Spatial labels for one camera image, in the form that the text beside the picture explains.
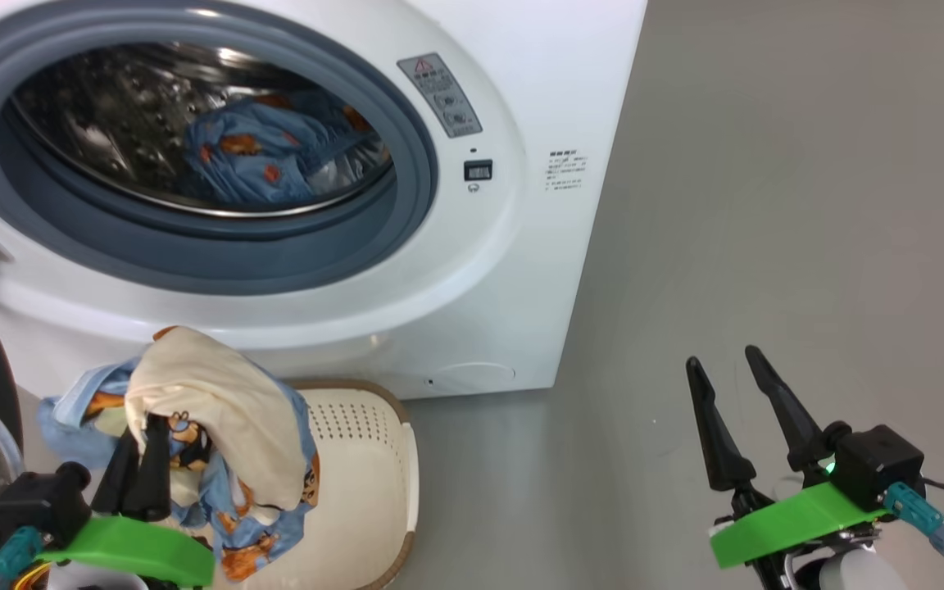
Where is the round white filter cover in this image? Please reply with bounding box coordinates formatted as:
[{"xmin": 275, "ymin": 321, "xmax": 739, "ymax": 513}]
[{"xmin": 427, "ymin": 362, "xmax": 516, "ymax": 394}]

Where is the grey warning label sticker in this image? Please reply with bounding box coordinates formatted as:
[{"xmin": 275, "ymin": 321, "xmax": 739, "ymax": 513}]
[{"xmin": 397, "ymin": 52, "xmax": 483, "ymax": 138}]

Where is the teal left camera connector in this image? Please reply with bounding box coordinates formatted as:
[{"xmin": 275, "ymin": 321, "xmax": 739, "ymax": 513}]
[{"xmin": 0, "ymin": 526, "xmax": 43, "ymax": 579}]

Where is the cream and blue bear garment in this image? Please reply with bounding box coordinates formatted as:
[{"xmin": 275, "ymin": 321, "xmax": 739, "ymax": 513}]
[{"xmin": 38, "ymin": 326, "xmax": 321, "ymax": 583}]

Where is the blue bear print garment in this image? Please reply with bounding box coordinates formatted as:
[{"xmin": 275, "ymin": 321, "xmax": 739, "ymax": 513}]
[{"xmin": 184, "ymin": 88, "xmax": 391, "ymax": 206}]

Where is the white front-load washing machine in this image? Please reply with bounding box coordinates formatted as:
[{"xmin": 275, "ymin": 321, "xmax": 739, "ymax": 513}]
[{"xmin": 0, "ymin": 0, "xmax": 649, "ymax": 400}]

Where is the teal right camera connector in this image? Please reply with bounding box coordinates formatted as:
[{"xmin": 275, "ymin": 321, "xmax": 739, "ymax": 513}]
[{"xmin": 883, "ymin": 482, "xmax": 944, "ymax": 556}]

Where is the teal camera connector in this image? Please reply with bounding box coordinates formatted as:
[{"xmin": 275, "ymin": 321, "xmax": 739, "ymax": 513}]
[
  {"xmin": 883, "ymin": 482, "xmax": 944, "ymax": 556},
  {"xmin": 0, "ymin": 526, "xmax": 43, "ymax": 579}
]

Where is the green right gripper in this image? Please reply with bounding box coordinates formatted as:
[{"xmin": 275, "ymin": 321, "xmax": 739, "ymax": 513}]
[{"xmin": 685, "ymin": 344, "xmax": 891, "ymax": 590}]

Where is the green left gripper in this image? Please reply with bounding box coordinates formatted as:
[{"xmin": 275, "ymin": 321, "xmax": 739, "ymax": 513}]
[{"xmin": 34, "ymin": 414, "xmax": 215, "ymax": 589}]

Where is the grey rubber door gasket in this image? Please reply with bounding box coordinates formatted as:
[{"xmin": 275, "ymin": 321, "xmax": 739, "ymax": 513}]
[{"xmin": 0, "ymin": 8, "xmax": 440, "ymax": 296}]

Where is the cream perforated laundry basket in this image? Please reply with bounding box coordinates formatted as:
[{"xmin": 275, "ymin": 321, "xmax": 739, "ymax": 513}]
[{"xmin": 218, "ymin": 379, "xmax": 420, "ymax": 590}]

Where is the steel perforated washer drum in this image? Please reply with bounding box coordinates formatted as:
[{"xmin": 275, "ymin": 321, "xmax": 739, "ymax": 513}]
[{"xmin": 9, "ymin": 41, "xmax": 395, "ymax": 218}]

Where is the printed text notice label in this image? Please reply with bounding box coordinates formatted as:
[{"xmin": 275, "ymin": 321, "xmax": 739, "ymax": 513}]
[{"xmin": 546, "ymin": 149, "xmax": 588, "ymax": 193}]

